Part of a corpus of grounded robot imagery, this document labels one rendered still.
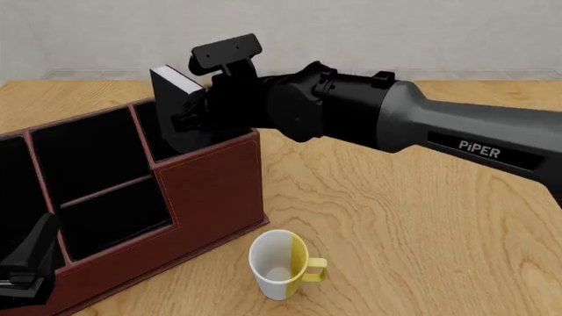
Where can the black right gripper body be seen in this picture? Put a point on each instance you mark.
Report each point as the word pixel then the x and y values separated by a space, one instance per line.
pixel 235 105

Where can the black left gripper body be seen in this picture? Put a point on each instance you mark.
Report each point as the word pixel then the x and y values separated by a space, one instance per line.
pixel 22 291

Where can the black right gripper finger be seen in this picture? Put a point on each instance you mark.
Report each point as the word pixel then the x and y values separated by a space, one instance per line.
pixel 188 120

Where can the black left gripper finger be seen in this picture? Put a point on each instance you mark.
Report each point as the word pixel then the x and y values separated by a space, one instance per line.
pixel 37 243

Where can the black book with white pages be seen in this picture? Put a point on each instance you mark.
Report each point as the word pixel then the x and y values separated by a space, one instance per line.
pixel 173 105

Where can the silver-grey and black right robot arm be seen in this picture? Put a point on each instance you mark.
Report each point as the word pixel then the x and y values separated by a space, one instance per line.
pixel 439 125

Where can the red-brown desk caddy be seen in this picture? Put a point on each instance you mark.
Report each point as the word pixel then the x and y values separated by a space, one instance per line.
pixel 211 187

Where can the flat black plate on stalk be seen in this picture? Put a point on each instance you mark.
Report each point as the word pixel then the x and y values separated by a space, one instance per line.
pixel 226 49

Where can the white and yellow mug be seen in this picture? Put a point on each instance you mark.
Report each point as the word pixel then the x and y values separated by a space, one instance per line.
pixel 274 263

